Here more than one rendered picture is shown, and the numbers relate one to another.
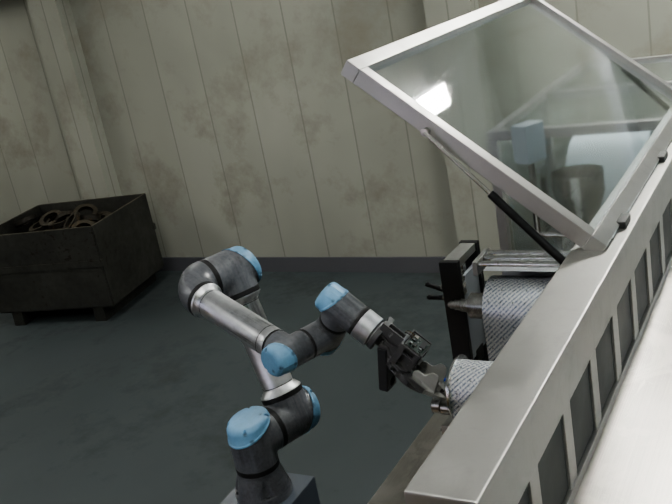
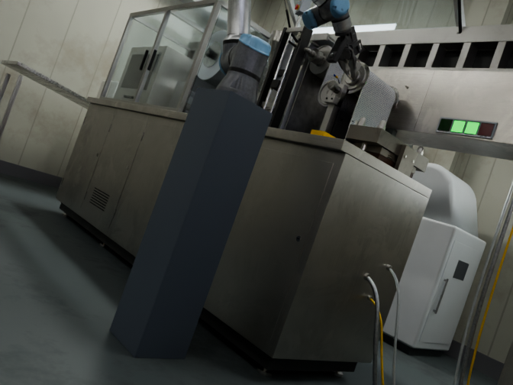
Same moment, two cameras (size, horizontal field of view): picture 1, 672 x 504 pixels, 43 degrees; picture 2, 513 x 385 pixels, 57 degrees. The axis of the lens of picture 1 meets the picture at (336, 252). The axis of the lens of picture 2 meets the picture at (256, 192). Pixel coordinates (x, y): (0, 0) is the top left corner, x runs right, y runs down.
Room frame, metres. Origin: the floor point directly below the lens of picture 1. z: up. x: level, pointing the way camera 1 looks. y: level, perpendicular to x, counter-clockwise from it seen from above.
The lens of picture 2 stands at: (1.32, 1.82, 0.60)
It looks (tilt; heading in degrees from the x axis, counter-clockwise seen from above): 1 degrees up; 287
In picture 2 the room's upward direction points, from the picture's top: 20 degrees clockwise
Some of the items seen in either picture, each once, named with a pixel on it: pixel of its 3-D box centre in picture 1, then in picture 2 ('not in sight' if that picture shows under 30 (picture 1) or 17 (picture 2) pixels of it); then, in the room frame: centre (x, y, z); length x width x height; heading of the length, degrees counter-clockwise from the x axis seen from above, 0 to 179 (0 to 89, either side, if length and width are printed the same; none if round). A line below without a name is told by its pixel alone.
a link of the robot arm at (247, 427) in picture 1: (253, 437); (250, 56); (1.96, 0.30, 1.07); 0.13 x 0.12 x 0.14; 129
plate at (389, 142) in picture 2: not in sight; (388, 149); (1.44, -0.26, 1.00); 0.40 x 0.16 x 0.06; 58
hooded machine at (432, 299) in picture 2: not in sight; (421, 255); (1.07, -1.74, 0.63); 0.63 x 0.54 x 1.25; 149
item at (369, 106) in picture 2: not in sight; (370, 118); (1.57, -0.28, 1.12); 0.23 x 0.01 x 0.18; 58
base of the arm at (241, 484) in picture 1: (260, 477); (240, 87); (1.96, 0.31, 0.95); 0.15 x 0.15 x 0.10
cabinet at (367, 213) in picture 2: not in sight; (189, 205); (2.45, -0.76, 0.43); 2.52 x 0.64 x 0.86; 148
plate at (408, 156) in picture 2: not in sight; (406, 161); (1.36, -0.22, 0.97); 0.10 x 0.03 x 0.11; 58
